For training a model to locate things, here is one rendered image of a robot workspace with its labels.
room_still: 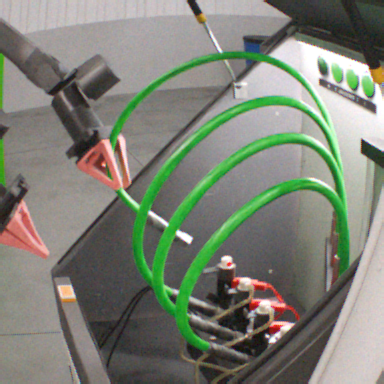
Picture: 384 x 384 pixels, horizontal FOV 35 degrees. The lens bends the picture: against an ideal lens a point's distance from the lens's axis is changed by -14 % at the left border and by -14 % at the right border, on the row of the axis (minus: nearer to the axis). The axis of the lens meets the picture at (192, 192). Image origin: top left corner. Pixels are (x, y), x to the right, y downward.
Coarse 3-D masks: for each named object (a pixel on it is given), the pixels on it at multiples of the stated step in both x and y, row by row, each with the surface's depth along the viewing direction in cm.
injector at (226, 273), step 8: (224, 272) 103; (232, 272) 104; (224, 280) 104; (232, 280) 104; (224, 288) 104; (232, 288) 105; (208, 296) 105; (216, 296) 105; (224, 296) 105; (232, 296) 106; (224, 304) 106
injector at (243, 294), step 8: (240, 296) 96; (248, 296) 96; (248, 304) 97; (240, 312) 97; (248, 312) 98; (224, 320) 98; (232, 320) 98; (240, 320) 98; (248, 320) 98; (240, 328) 99
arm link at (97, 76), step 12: (96, 60) 108; (48, 72) 108; (72, 72) 108; (84, 72) 109; (96, 72) 107; (108, 72) 107; (48, 84) 108; (60, 84) 109; (84, 84) 108; (96, 84) 107; (108, 84) 108; (96, 96) 109
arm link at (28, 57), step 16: (0, 32) 112; (16, 32) 111; (0, 48) 112; (16, 48) 111; (32, 48) 110; (16, 64) 111; (32, 64) 109; (48, 64) 108; (64, 64) 115; (32, 80) 109
